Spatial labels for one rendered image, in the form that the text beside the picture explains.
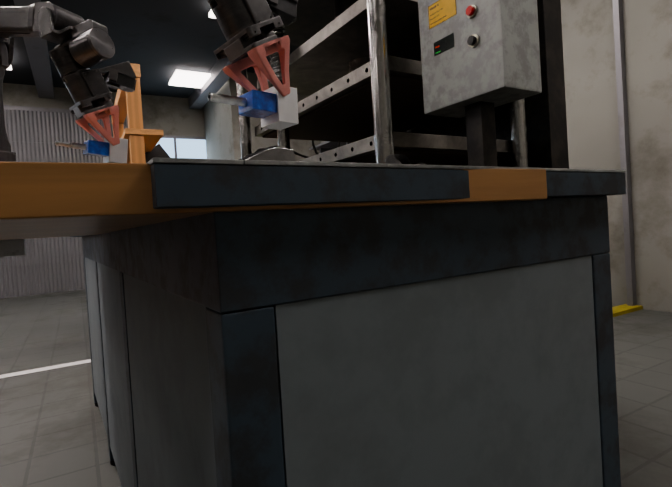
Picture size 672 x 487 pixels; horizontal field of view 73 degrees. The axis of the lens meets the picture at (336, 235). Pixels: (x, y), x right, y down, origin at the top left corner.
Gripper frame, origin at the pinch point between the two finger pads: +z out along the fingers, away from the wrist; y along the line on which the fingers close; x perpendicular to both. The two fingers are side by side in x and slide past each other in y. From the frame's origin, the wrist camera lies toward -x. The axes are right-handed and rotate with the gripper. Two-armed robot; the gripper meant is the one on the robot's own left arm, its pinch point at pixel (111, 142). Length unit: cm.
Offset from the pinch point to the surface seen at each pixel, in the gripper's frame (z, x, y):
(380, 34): -3, -86, -7
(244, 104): 0.9, -5.1, -47.9
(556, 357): 46, -18, -80
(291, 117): 5, -11, -50
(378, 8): -10, -89, -6
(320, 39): -9, -105, 41
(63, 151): -4, -133, 693
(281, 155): 15.8, -29.7, -15.3
